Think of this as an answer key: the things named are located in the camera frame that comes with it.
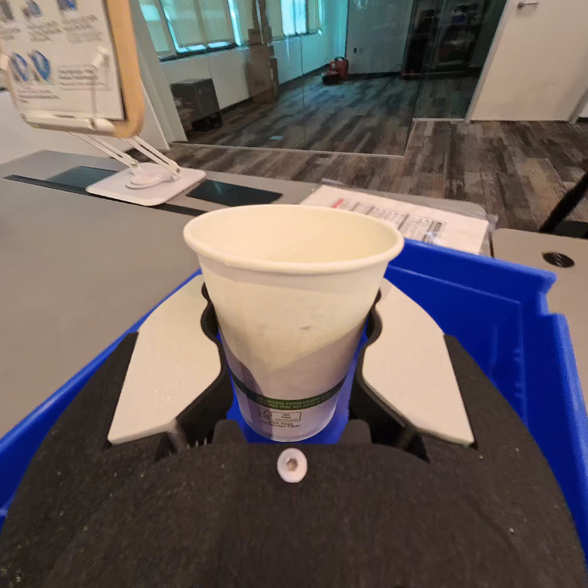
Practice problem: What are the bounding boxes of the red equipment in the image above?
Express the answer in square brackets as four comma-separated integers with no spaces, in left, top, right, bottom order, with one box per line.
[322,56,350,86]

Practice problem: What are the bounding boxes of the dark shelving unit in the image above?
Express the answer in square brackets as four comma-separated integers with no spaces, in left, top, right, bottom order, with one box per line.
[403,0,479,80]

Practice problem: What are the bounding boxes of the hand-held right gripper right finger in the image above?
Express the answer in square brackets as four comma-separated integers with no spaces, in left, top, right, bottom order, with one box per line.
[354,280,475,448]

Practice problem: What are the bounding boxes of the stack of white paper cups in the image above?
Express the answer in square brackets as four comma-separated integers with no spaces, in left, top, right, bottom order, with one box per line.
[183,204,405,443]

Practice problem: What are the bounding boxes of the black desk cable flap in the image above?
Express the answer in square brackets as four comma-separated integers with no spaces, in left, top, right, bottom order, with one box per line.
[186,179,284,208]
[46,165,119,190]

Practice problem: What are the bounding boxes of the stacked cardboard boxes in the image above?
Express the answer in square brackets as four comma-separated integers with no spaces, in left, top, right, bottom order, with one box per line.
[246,0,281,104]

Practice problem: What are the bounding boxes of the thin wire tether white pin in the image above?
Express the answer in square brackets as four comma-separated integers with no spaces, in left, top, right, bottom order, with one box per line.
[91,47,110,119]

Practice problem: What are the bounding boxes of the blue plastic bin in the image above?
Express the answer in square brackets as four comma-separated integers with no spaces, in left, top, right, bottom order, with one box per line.
[0,239,588,549]

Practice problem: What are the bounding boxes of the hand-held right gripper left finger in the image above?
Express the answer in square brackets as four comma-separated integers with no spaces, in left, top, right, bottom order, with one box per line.
[108,275,230,445]

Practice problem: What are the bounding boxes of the dark low cabinet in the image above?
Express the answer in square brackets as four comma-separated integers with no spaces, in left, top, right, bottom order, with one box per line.
[171,78,224,134]

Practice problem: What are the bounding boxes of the laminated printed paper sheet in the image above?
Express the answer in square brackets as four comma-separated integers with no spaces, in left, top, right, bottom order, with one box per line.
[299,184,490,256]

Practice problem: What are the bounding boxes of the black monitor floor stand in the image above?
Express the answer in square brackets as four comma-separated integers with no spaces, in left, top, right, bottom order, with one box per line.
[540,174,588,233]

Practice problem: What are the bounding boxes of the white printed instruction sheet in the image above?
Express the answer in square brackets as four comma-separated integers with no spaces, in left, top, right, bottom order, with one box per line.
[0,0,126,121]

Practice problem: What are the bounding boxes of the white door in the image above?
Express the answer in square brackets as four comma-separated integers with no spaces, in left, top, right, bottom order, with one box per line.
[465,0,588,123]

